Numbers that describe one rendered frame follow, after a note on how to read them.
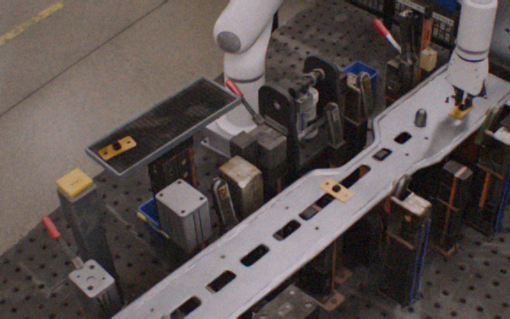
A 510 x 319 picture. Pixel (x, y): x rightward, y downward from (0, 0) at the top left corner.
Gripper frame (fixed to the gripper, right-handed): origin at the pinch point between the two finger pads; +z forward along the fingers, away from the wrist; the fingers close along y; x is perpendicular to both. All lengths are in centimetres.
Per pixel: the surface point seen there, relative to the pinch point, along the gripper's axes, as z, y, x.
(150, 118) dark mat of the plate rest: -12, -43, -71
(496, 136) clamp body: -1.1, 15.0, -7.7
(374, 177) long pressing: 3.3, -0.9, -36.8
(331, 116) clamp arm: -4.3, -18.1, -33.6
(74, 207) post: -9, -35, -99
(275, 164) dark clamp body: 2, -21, -51
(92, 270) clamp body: -2, -23, -104
